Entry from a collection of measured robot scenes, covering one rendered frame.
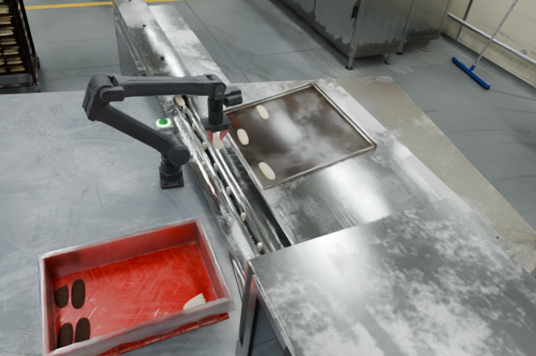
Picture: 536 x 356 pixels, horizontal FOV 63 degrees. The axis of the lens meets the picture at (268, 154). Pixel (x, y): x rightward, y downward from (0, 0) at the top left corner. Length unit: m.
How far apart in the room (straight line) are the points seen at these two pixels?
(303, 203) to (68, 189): 0.85
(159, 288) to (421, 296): 0.80
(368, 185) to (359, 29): 2.79
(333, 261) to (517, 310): 0.34
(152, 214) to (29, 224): 0.39
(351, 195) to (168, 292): 0.69
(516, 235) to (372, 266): 1.07
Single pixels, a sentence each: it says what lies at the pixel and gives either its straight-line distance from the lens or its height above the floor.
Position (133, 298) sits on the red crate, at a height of 0.82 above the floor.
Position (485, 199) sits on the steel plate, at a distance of 1.99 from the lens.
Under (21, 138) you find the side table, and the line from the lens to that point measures 2.04.
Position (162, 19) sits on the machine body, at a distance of 3.04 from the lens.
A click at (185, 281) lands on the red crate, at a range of 1.41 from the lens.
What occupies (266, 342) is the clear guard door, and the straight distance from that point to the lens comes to 0.90.
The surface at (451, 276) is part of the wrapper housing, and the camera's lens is 0.95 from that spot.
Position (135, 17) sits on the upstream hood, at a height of 0.92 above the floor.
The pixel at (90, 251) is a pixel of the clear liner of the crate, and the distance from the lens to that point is 1.42.
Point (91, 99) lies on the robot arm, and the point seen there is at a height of 1.24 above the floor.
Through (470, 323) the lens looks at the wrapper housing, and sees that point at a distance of 0.91.
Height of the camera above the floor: 1.98
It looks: 39 degrees down
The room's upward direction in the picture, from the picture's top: 7 degrees clockwise
